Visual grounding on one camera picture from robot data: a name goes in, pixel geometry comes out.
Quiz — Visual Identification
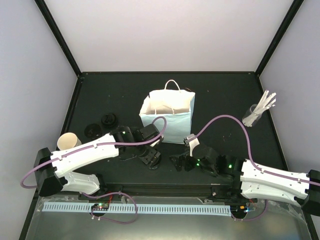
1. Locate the light blue paper bag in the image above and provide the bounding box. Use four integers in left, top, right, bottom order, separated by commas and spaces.
139, 79, 196, 144

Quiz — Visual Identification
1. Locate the black coffee cup lid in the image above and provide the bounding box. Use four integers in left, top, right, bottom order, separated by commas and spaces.
101, 113, 118, 128

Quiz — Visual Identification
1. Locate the black paper coffee cup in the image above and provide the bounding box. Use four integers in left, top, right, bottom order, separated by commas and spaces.
147, 160, 161, 170

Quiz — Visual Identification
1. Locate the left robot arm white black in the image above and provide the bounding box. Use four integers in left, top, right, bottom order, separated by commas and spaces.
34, 124, 164, 200

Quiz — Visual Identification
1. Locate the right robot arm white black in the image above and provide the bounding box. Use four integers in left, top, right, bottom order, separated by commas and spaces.
169, 145, 320, 216

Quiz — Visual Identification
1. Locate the right circuit board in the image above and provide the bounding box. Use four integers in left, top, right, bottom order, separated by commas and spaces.
230, 204, 257, 214

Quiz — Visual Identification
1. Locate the circuit board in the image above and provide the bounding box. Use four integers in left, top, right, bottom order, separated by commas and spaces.
91, 203, 110, 211
230, 204, 257, 214

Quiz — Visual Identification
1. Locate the left circuit board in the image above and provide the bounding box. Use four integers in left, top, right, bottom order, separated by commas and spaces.
91, 203, 110, 211

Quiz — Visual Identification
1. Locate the clear glass straw holder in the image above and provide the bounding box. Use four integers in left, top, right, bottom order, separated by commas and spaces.
242, 104, 264, 127

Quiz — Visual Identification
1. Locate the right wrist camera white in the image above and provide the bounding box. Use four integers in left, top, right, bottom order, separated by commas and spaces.
183, 134, 200, 157

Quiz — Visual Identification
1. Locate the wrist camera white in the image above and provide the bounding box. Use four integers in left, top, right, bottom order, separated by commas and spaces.
150, 135, 164, 148
183, 134, 200, 157

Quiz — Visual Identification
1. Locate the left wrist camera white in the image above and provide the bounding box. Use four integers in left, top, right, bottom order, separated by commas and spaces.
150, 135, 164, 148

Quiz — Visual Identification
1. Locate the black aluminium frame rail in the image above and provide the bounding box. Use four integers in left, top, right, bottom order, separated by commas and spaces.
92, 183, 236, 201

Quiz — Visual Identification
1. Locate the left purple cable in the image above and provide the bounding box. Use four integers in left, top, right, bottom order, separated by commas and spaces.
19, 115, 168, 224

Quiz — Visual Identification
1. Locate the purple cable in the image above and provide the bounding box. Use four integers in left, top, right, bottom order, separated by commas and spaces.
192, 114, 320, 222
19, 115, 168, 224

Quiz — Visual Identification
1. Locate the light blue slotted cable duct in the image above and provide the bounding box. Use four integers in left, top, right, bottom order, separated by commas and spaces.
42, 202, 231, 217

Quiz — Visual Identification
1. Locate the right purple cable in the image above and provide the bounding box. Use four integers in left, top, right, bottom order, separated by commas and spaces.
192, 114, 320, 222

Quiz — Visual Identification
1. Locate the right black frame post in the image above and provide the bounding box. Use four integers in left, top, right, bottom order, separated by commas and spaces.
255, 0, 304, 77

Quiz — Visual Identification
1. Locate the black frame post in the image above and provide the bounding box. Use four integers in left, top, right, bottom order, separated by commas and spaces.
34, 0, 82, 77
255, 0, 304, 77

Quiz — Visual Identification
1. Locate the left black frame post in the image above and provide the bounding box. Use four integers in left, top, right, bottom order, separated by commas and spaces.
34, 0, 82, 77

